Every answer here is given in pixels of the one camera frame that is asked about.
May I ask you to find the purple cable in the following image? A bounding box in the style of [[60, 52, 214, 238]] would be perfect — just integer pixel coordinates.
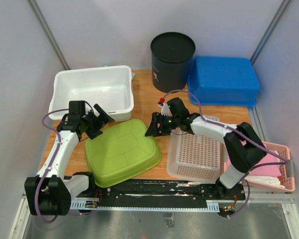
[[34, 108, 70, 222], [159, 89, 290, 220]]

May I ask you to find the white rectangular plastic tub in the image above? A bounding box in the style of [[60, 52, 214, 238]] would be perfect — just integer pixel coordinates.
[[48, 65, 134, 122]]

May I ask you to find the grey aluminium frame rail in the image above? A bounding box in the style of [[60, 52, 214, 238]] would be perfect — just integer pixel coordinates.
[[26, 0, 70, 70]]

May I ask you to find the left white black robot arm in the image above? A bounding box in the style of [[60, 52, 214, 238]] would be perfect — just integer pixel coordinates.
[[24, 101, 114, 223]]

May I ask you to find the large blue plastic tub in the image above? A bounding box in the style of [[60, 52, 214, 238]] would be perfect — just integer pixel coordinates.
[[187, 56, 260, 107]]

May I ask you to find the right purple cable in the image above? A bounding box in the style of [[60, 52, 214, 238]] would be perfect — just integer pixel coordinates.
[[159, 89, 290, 220]]

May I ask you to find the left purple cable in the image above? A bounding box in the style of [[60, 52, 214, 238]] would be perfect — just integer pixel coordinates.
[[34, 108, 70, 222]]

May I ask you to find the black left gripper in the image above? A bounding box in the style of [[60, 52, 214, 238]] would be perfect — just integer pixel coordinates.
[[81, 104, 115, 139]]

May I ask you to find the lime green plastic basin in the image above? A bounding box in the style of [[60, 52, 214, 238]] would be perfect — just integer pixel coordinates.
[[85, 119, 161, 188]]

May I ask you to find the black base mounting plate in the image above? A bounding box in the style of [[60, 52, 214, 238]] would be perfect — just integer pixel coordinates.
[[74, 179, 246, 206]]

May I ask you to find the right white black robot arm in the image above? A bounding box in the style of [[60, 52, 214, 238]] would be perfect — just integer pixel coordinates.
[[145, 98, 266, 199]]

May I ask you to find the pink cloth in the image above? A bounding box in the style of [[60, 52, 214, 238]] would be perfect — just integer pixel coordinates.
[[226, 151, 282, 179]]

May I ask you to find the pink perforated plastic basket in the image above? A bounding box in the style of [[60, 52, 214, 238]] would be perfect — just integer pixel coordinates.
[[224, 140, 297, 192]]

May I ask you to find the dark grey round bucket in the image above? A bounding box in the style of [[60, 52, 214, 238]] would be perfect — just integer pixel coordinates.
[[150, 32, 196, 93]]

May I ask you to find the white slotted cable duct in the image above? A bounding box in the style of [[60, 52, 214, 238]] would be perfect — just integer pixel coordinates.
[[70, 199, 220, 213]]

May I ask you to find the white perforated plastic basket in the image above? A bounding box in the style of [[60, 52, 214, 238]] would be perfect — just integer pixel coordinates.
[[166, 128, 222, 184]]

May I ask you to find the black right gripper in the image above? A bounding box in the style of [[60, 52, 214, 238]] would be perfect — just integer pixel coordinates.
[[145, 112, 179, 137]]

